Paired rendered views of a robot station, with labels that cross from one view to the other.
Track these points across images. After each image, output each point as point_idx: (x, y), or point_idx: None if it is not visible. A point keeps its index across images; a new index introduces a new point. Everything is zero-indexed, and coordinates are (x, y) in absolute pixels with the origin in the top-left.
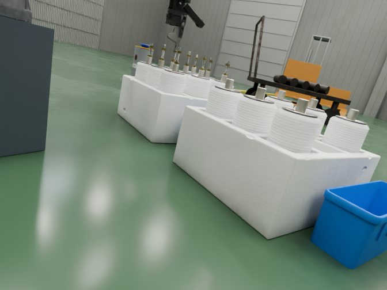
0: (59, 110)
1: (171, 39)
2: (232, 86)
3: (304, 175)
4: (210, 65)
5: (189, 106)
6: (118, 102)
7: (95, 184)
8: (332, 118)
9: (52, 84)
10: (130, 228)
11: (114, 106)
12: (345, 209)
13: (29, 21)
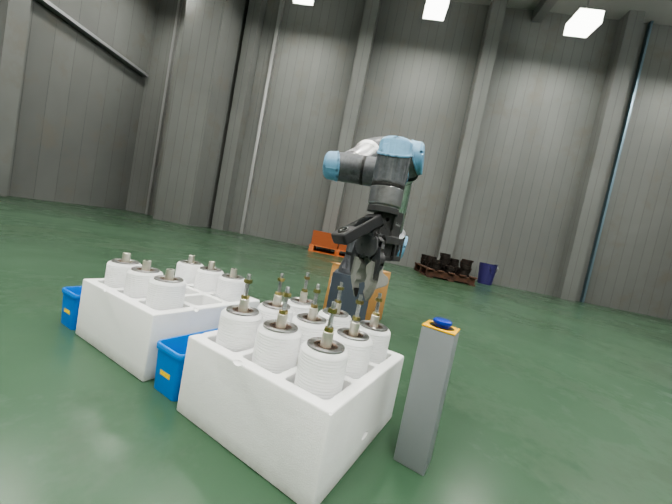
0: (406, 383)
1: (379, 286)
2: (223, 309)
3: None
4: (283, 301)
5: (256, 299)
6: (486, 489)
7: None
8: (141, 265)
9: (621, 483)
10: None
11: (438, 449)
12: None
13: (341, 271)
